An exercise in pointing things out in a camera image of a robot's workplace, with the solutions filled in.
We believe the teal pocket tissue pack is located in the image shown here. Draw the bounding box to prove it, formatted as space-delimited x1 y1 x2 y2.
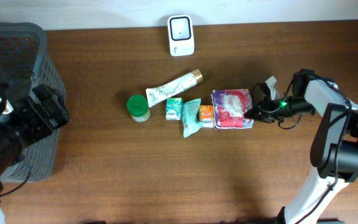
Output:
165 98 183 121

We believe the grey plastic mesh basket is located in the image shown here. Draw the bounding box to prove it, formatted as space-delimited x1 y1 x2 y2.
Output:
0 22 66 182

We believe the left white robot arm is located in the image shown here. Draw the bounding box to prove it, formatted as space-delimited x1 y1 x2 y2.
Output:
0 78 70 223

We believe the white barcode scanner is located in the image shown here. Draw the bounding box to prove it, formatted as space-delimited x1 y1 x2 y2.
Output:
167 15 195 57

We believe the teal wet wipes pouch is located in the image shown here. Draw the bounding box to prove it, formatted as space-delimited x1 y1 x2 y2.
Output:
181 98 204 138

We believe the red purple tissue pack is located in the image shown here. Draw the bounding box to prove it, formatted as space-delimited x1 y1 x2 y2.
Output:
211 89 254 129

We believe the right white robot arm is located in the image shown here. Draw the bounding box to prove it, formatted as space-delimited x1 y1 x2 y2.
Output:
244 68 358 223

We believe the green lid glass jar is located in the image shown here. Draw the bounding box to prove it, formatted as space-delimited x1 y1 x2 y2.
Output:
127 95 150 123

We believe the orange pocket tissue pack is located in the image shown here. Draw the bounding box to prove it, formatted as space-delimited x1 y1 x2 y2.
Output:
198 105 214 128

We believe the white bamboo print tube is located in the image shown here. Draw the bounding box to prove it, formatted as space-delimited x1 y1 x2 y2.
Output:
146 70 203 108

